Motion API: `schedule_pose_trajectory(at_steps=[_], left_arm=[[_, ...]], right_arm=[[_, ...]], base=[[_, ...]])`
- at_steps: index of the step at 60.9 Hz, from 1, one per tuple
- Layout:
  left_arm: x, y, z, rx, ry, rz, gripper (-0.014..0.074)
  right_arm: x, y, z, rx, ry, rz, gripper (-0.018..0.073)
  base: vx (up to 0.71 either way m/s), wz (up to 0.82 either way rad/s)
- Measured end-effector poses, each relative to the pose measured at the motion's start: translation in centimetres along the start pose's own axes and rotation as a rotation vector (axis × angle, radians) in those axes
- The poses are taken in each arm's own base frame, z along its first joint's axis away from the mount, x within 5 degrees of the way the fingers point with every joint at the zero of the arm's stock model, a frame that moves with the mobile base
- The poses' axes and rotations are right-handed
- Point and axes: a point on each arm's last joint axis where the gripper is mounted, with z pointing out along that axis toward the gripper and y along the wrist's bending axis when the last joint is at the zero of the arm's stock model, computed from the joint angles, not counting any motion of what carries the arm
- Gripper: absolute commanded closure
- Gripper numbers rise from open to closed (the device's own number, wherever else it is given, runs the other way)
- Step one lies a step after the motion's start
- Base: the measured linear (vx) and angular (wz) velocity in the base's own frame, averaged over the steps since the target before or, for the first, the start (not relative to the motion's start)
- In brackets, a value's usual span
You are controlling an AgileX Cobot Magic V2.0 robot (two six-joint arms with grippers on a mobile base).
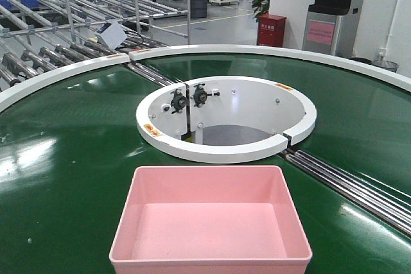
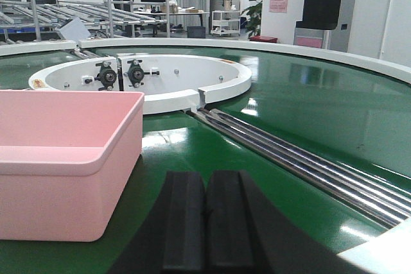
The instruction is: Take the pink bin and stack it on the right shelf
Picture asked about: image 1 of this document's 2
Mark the white outer conveyor rail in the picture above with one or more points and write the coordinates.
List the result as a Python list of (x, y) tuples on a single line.
[(16, 93)]

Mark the black plastic crate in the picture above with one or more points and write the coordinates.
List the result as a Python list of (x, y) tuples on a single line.
[(198, 9)]

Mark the steel conveyor rollers rear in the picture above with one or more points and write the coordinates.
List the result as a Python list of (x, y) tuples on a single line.
[(152, 74)]

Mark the metal roller rack shelf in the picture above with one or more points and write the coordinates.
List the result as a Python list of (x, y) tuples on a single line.
[(38, 36)]

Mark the black bearing mount right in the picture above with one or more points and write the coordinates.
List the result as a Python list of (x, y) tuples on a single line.
[(200, 96)]

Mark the black and silver machine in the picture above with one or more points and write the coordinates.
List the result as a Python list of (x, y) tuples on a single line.
[(322, 25)]

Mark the steel conveyor rollers right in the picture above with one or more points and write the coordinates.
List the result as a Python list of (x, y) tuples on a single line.
[(378, 200)]

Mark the green curved conveyor belt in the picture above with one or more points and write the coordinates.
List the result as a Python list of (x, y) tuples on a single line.
[(69, 151)]

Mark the black bearing mount left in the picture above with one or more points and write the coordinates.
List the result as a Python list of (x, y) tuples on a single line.
[(179, 101)]

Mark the black bearing mount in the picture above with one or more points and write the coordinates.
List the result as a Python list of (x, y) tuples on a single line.
[(179, 101), (200, 96)]

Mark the pink plastic bin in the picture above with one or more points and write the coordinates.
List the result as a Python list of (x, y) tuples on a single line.
[(209, 219)]

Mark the grey control box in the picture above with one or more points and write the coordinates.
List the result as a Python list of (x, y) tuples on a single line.
[(111, 34)]

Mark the red fire extinguisher cabinet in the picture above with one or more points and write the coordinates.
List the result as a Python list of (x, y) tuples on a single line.
[(271, 30)]

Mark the wire mesh waste basket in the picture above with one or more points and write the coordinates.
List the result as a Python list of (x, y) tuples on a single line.
[(388, 65)]

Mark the steel conveyor rollers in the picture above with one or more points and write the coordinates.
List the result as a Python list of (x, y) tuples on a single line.
[(378, 200), (152, 74)]

